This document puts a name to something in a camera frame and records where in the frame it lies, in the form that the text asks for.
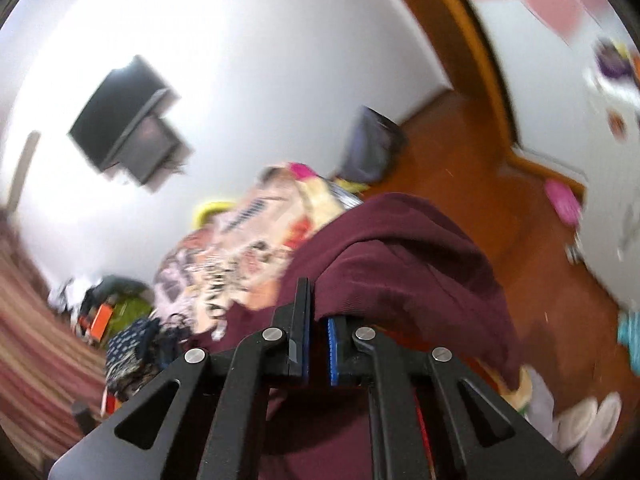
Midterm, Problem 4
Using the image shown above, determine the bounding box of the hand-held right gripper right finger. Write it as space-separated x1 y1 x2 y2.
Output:
326 314 581 480

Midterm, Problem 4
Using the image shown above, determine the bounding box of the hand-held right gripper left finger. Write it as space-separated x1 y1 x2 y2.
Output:
48 277 313 480

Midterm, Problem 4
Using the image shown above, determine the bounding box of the maroon garment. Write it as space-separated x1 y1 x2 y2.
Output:
219 193 524 480

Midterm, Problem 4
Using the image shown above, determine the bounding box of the printed blanket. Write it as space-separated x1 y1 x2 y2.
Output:
152 162 365 341

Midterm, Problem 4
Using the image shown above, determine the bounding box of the yellow plastic object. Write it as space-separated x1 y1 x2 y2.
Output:
192 201 236 228

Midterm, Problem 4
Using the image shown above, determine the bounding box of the dark dotted cloth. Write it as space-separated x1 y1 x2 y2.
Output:
104 317 173 402

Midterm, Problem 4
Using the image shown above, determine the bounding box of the orange box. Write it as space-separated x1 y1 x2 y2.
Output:
80 304 113 345

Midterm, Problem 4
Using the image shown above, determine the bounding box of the striped curtain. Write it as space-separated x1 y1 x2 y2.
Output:
0 210 108 471

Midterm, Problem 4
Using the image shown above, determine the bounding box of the pink slipper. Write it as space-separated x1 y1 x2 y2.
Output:
544 179 583 227

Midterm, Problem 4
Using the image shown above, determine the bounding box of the teal object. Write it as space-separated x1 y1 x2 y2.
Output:
616 311 640 361

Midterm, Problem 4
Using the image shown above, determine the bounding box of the black wall television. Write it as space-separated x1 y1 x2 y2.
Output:
67 55 193 193

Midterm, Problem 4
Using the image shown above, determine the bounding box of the wooden door frame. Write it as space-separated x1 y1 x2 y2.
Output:
372 0 586 196

